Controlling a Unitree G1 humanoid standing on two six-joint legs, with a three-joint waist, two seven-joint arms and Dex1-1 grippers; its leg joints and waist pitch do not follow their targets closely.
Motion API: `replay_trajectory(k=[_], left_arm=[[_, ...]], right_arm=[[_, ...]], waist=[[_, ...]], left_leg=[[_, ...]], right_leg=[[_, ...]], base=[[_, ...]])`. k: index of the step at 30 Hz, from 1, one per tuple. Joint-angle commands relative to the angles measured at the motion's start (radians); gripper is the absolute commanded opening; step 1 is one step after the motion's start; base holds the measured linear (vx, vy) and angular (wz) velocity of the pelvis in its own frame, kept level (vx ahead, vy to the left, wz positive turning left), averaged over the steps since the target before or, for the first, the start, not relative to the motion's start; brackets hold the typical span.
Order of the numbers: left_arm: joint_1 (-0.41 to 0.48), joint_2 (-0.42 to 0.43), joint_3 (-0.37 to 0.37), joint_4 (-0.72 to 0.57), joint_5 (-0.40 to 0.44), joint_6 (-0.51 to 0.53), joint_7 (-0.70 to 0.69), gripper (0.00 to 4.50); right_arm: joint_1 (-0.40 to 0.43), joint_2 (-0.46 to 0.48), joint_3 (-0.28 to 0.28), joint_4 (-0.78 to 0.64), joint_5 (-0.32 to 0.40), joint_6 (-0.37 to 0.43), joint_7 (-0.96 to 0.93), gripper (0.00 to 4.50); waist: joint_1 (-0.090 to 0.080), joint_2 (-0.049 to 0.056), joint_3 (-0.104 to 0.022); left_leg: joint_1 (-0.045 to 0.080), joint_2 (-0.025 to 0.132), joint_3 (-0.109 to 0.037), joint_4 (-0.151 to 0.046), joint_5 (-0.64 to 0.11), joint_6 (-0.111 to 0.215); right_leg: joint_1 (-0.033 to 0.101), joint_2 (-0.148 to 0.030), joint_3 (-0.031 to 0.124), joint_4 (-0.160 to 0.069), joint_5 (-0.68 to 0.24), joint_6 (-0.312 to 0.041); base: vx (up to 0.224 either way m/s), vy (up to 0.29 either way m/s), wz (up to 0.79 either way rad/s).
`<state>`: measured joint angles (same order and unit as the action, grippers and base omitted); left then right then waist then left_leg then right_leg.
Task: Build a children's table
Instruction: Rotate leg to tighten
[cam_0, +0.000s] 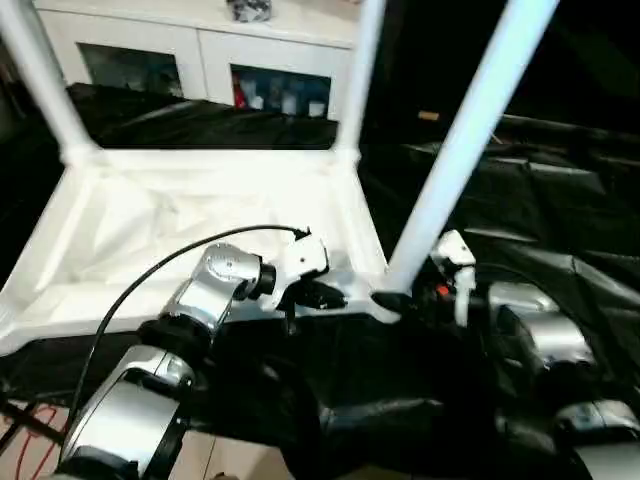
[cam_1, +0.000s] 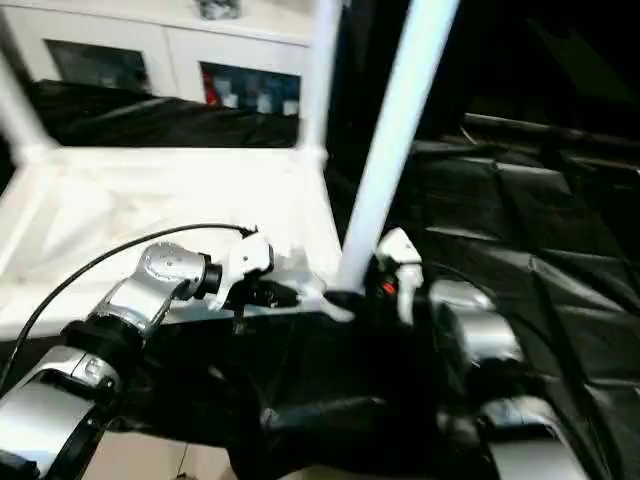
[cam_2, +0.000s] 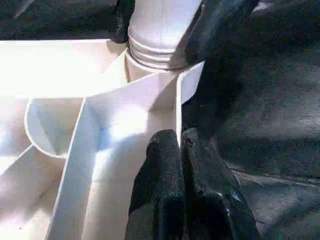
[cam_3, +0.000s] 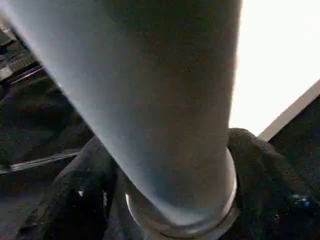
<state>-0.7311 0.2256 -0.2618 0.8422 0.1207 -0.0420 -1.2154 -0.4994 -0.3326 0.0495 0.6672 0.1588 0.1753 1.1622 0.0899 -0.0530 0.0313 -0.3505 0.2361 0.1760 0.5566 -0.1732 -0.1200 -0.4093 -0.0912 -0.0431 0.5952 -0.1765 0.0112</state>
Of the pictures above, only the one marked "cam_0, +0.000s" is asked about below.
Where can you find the white plastic table top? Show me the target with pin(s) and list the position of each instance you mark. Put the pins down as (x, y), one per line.
(200, 200)

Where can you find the white plastic table leg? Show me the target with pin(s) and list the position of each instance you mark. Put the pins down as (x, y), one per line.
(362, 70)
(45, 80)
(475, 125)

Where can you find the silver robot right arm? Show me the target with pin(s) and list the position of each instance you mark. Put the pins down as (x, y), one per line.
(550, 330)

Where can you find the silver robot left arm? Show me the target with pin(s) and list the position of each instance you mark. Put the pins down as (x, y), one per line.
(210, 285)

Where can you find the black mat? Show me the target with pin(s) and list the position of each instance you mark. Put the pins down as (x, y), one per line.
(525, 225)

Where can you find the small tan block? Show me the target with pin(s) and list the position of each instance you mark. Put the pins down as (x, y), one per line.
(429, 116)

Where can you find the small white jar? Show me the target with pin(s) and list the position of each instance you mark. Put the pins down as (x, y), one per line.
(288, 104)
(315, 108)
(257, 102)

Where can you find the small red bottle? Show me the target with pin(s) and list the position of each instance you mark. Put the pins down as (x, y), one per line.
(241, 92)

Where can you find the white cabinet with glass doors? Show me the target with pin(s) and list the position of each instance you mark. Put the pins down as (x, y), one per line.
(200, 45)

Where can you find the black backdrop cloth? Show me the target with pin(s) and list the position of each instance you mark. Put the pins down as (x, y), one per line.
(575, 55)

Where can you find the shiny object on cabinet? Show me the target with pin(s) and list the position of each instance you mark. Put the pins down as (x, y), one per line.
(250, 10)

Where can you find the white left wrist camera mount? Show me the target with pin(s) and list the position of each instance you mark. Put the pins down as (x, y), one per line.
(302, 260)

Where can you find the black metal frame bars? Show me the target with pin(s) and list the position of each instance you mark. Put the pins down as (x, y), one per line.
(25, 420)

